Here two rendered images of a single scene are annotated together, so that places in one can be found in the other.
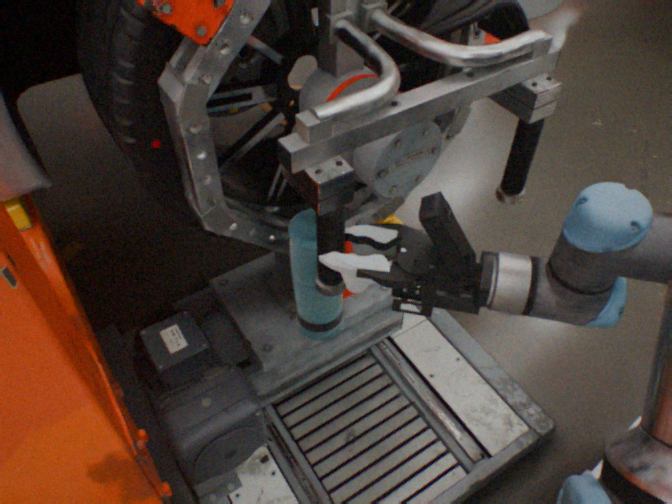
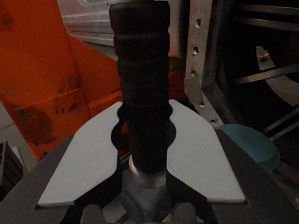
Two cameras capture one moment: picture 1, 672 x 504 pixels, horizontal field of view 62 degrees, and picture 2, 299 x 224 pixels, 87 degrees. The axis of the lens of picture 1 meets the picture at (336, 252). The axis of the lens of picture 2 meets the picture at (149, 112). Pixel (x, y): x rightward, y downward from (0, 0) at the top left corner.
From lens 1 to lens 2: 0.67 m
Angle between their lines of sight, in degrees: 61
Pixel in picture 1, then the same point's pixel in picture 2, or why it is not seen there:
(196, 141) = (198, 6)
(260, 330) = not seen: hidden behind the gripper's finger
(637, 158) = not seen: outside the picture
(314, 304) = not seen: hidden behind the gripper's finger
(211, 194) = (195, 65)
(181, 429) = (126, 174)
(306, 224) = (233, 133)
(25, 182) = (173, 50)
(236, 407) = (142, 196)
